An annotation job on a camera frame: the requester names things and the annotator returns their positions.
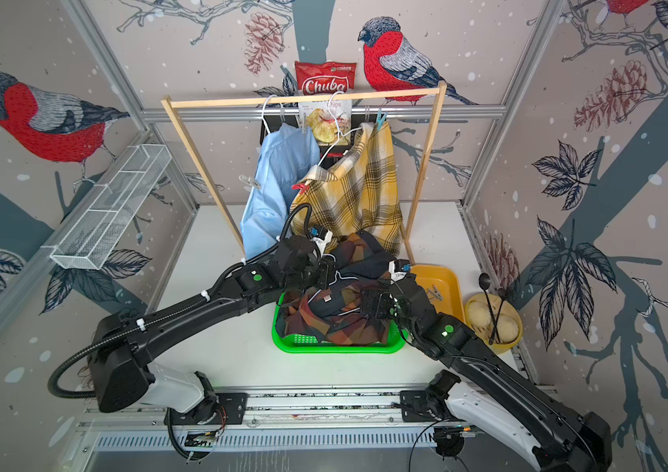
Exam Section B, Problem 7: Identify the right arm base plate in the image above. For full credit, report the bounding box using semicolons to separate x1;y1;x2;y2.
396;391;447;423

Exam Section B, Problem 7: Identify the yellow plastic tray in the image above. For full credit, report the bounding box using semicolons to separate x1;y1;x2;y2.
411;265;466;322

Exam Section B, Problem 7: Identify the light blue shirt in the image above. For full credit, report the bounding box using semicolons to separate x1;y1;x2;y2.
241;124;319;259

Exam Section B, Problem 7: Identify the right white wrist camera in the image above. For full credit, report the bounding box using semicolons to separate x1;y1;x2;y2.
388;260;412;282

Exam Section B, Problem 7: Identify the yellow round bowl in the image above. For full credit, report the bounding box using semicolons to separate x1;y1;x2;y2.
465;293;524;354

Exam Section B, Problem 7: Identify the white hanger of blue shirt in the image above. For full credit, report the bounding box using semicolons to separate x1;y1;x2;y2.
259;93;294;134

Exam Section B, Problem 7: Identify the red clothespin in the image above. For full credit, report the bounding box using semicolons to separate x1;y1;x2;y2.
292;181;310;193

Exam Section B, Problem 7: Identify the teal clothespin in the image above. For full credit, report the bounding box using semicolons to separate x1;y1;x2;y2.
375;108;387;132

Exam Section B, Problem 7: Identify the green plastic mesh basket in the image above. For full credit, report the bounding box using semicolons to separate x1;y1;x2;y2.
270;288;407;355

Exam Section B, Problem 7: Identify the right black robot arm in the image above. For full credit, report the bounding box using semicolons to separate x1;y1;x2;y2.
361;277;613;471

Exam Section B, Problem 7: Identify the wooden clothes rack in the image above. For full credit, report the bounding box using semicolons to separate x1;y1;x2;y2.
160;81;448;267

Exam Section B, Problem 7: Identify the white wire mesh basket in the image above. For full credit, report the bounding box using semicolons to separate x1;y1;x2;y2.
51;144;172;271

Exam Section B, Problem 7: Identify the black spoon in bowl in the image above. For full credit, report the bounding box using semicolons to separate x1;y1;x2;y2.
479;273;517;345

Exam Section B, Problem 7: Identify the white hanger of yellow shirt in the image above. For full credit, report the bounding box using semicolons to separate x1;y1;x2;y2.
310;90;355;166

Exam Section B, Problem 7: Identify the dark multicolour plaid shirt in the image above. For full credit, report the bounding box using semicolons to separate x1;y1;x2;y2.
274;231;398;347

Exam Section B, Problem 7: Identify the yellow plaid shirt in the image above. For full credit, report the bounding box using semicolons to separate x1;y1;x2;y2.
291;123;403;256

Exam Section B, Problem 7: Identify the black wall bracket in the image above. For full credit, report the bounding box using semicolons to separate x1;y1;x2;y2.
259;115;281;145

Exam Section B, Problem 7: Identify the white clothespin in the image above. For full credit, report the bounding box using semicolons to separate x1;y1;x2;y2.
424;285;444;302

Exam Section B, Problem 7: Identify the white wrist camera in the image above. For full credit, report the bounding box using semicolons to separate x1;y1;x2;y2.
310;227;333;256
388;260;412;282

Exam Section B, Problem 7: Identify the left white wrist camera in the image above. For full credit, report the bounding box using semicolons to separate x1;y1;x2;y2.
310;227;333;256

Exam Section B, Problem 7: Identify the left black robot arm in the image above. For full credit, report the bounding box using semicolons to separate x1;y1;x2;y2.
47;221;335;413

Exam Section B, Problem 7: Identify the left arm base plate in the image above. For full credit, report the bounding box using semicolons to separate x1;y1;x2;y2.
164;393;249;426

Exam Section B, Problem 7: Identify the red Chuba chips bag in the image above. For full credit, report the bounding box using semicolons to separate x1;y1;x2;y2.
293;60;358;146

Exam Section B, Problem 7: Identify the clear clothespin on blue shirt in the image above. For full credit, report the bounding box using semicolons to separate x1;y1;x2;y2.
239;175;261;192

